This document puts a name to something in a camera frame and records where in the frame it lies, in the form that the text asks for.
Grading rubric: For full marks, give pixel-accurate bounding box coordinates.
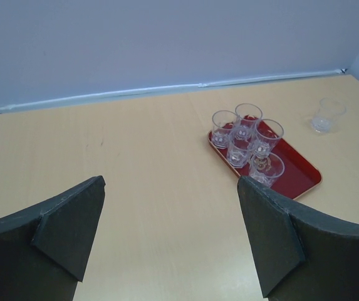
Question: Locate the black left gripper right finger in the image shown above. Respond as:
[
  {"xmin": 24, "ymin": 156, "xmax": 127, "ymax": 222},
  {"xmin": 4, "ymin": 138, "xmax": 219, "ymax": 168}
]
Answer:
[{"xmin": 237, "ymin": 176, "xmax": 359, "ymax": 300}]

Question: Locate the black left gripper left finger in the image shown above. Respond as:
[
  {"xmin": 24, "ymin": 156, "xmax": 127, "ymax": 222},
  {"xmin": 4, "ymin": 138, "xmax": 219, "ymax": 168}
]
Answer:
[{"xmin": 0, "ymin": 176, "xmax": 105, "ymax": 300}]

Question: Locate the clear faceted glass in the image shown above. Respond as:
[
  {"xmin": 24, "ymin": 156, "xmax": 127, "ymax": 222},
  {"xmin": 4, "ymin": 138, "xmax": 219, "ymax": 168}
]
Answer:
[{"xmin": 211, "ymin": 110, "xmax": 238, "ymax": 149}]

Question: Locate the red lacquer tray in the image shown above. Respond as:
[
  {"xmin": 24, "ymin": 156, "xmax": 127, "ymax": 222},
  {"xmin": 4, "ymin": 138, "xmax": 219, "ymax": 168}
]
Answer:
[{"xmin": 207, "ymin": 119, "xmax": 322, "ymax": 200}]

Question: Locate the aluminium table edge rail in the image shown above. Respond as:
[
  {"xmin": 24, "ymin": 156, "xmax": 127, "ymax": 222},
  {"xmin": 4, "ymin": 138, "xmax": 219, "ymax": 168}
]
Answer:
[{"xmin": 0, "ymin": 69, "xmax": 347, "ymax": 114}]

